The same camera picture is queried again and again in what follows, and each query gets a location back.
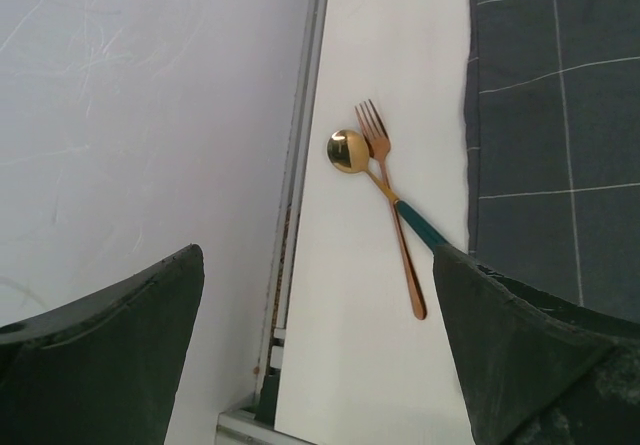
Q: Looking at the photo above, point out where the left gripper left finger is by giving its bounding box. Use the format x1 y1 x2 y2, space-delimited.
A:
1 244 204 445

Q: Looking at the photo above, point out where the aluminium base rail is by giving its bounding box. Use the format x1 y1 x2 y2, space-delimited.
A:
214 403 312 445

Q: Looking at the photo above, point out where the gold spoon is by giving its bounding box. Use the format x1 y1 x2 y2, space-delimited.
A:
327 130 448 252

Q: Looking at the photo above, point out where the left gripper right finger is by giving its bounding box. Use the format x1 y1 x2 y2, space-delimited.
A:
433 245 639 444

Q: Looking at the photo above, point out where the dark grey checked cloth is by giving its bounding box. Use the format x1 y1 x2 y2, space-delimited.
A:
464 0 639 322

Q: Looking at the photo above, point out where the gold fork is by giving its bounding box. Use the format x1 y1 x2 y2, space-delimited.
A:
354 98 429 321

